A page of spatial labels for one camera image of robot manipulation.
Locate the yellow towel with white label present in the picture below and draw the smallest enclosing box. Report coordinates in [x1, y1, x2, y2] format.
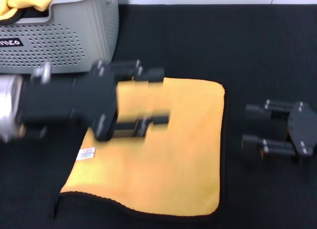
[55, 77, 226, 220]

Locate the grey perforated storage box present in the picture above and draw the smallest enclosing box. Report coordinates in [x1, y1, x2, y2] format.
[0, 0, 120, 75]

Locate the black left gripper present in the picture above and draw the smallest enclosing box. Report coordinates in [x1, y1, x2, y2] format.
[20, 60, 172, 142]

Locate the black tablecloth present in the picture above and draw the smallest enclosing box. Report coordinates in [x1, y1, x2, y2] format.
[0, 3, 317, 229]

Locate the silver left cable connector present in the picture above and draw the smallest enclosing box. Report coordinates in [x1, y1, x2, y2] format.
[31, 61, 53, 84]

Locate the yellow towel with black edge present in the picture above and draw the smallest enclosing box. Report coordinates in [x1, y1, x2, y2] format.
[0, 0, 72, 25]

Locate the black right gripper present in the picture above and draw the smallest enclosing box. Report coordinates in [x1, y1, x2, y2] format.
[241, 99, 317, 158]

